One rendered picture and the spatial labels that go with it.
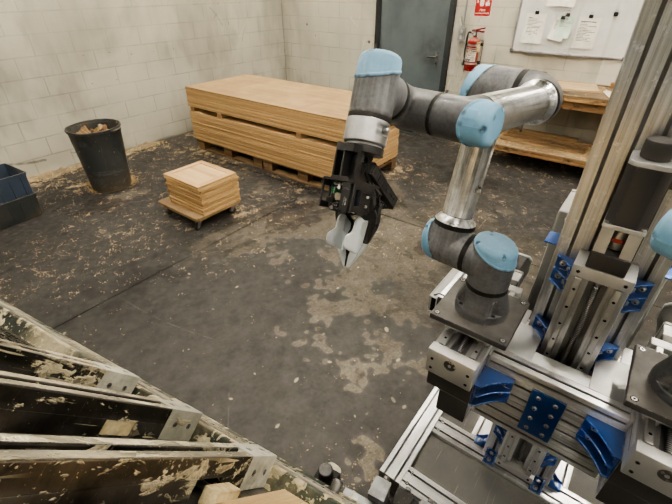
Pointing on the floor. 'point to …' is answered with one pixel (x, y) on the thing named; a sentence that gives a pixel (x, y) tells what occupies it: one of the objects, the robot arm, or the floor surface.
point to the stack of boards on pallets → (276, 124)
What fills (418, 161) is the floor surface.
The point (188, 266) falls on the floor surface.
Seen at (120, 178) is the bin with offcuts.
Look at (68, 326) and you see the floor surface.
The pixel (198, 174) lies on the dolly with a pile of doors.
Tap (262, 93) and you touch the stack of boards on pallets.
